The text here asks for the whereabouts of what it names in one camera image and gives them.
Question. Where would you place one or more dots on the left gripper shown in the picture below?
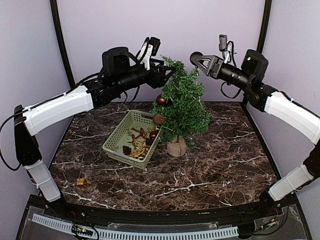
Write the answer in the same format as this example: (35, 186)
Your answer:
(158, 78)

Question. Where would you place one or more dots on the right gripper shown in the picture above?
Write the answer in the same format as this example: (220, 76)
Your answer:
(214, 66)

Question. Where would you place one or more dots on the red ball ornament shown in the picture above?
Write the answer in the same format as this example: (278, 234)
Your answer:
(160, 100)
(153, 135)
(194, 56)

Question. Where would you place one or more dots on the small green christmas tree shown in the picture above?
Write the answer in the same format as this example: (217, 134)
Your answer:
(184, 112)

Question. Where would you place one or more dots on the large brown pine cone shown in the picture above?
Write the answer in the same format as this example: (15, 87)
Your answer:
(158, 119)

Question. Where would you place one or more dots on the beige plastic basket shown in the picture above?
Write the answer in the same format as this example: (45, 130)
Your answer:
(122, 135)

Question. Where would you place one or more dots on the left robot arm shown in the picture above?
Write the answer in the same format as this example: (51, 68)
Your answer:
(120, 72)

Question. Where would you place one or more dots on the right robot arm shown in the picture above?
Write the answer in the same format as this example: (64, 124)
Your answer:
(248, 78)

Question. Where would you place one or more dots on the wooden tree base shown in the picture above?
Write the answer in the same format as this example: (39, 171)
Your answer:
(177, 148)

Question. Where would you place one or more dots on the brown ribbon bow ornament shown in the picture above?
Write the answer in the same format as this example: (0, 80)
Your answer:
(141, 133)

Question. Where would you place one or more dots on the gold ornaments pile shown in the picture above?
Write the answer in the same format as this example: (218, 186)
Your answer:
(140, 150)

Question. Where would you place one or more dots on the gold gift box ornament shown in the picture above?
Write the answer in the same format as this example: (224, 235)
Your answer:
(82, 183)

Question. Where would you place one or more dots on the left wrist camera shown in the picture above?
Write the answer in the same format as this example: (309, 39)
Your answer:
(149, 48)

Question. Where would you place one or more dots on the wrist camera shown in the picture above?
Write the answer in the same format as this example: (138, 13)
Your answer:
(149, 48)
(227, 48)

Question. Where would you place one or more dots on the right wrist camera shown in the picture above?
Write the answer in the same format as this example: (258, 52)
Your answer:
(227, 48)

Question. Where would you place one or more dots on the right black frame post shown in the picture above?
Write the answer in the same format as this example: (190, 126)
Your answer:
(260, 30)

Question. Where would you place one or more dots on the black frame post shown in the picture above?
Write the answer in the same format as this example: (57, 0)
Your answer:
(61, 42)
(260, 30)

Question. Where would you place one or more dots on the left black frame post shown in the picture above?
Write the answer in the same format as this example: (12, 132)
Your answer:
(61, 42)

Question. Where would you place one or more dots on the black front rail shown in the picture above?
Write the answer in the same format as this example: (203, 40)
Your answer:
(234, 215)

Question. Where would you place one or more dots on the white cable duct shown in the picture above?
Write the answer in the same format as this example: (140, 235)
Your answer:
(133, 232)

